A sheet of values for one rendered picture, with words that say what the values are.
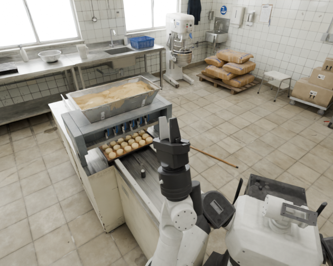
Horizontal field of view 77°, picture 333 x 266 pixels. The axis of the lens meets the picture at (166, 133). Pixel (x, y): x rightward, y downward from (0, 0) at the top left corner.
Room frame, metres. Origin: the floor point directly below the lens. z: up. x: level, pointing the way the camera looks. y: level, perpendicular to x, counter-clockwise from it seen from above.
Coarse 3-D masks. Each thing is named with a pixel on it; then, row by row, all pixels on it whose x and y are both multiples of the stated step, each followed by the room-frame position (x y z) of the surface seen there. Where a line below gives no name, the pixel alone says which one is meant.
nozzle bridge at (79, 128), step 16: (160, 96) 1.51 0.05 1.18; (80, 112) 1.26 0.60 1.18; (128, 112) 1.26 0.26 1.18; (144, 112) 1.26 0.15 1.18; (160, 112) 1.43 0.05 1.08; (80, 128) 1.06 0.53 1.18; (96, 128) 1.06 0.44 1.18; (112, 128) 1.19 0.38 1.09; (128, 128) 1.25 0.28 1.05; (144, 128) 1.28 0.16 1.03; (80, 144) 0.98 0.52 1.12; (96, 144) 1.07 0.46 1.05; (80, 160) 1.06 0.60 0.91
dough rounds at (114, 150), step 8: (128, 136) 1.32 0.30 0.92; (136, 136) 1.33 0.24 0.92; (144, 136) 1.32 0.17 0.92; (112, 144) 1.22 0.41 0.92; (120, 144) 1.25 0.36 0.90; (128, 144) 1.25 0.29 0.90; (136, 144) 1.22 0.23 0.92; (144, 144) 1.24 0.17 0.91; (104, 152) 1.16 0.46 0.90; (112, 152) 1.13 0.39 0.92; (120, 152) 1.13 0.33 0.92; (128, 152) 1.16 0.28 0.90
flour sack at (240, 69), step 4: (248, 60) 4.54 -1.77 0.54; (224, 64) 4.33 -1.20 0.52; (228, 64) 4.27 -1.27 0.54; (232, 64) 4.25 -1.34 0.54; (236, 64) 4.26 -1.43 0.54; (240, 64) 4.28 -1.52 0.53; (244, 64) 4.28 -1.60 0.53; (248, 64) 4.29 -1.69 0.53; (252, 64) 4.32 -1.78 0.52; (224, 68) 4.26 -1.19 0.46; (228, 68) 4.19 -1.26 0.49; (232, 68) 4.14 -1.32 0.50; (236, 68) 4.10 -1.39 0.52; (240, 68) 4.07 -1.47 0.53; (244, 68) 4.12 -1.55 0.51; (248, 68) 4.21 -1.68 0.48; (252, 68) 4.32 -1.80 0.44; (232, 72) 4.16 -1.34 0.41; (236, 72) 4.07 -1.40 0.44; (240, 72) 4.04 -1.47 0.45; (244, 72) 4.13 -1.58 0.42
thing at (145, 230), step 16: (128, 160) 1.13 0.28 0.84; (144, 160) 1.13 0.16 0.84; (144, 176) 0.96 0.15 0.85; (128, 192) 0.90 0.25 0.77; (144, 192) 0.84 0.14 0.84; (160, 192) 0.84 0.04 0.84; (128, 208) 0.95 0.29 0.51; (144, 208) 0.73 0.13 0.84; (160, 208) 0.73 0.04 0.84; (128, 224) 1.01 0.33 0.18; (144, 224) 0.74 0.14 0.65; (144, 240) 0.76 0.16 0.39
